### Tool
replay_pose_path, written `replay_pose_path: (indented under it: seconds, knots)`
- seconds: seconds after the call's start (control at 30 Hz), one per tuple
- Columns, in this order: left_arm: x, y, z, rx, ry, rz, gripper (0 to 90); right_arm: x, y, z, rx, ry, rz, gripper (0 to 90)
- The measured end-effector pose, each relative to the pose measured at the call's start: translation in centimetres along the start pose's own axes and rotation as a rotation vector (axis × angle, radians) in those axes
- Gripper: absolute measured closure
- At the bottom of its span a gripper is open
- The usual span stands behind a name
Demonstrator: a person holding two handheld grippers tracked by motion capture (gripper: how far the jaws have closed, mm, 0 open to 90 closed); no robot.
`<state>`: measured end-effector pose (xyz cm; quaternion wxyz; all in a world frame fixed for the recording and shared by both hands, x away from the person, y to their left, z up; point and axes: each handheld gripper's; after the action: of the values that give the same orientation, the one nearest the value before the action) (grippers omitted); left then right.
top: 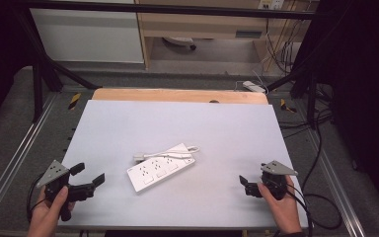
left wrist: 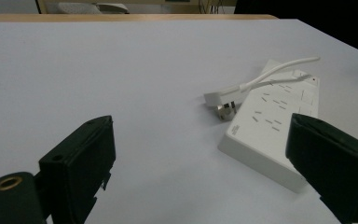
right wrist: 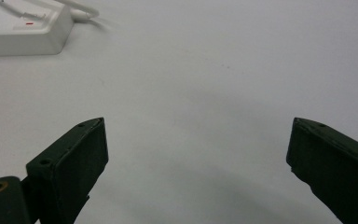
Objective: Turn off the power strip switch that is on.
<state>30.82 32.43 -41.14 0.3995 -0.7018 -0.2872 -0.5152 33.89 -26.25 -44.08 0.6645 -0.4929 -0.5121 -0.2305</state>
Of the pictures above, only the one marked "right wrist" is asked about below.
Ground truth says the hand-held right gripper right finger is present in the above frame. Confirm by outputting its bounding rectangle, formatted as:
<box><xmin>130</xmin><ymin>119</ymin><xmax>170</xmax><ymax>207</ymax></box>
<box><xmin>285</xmin><ymin>117</ymin><xmax>358</xmax><ymax>224</ymax></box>

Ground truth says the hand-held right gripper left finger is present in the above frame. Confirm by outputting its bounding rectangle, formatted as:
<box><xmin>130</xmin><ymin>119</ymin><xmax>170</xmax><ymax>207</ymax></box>
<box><xmin>25</xmin><ymin>117</ymin><xmax>109</xmax><ymax>224</ymax></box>

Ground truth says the white power strip cable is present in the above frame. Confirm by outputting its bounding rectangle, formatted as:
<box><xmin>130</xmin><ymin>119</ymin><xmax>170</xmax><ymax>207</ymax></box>
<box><xmin>55</xmin><ymin>0</ymin><xmax>101</xmax><ymax>23</ymax></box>

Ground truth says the white power strip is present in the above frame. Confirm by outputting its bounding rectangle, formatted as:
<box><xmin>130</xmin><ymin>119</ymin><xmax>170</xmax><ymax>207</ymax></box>
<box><xmin>0</xmin><ymin>0</ymin><xmax>75</xmax><ymax>58</ymax></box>

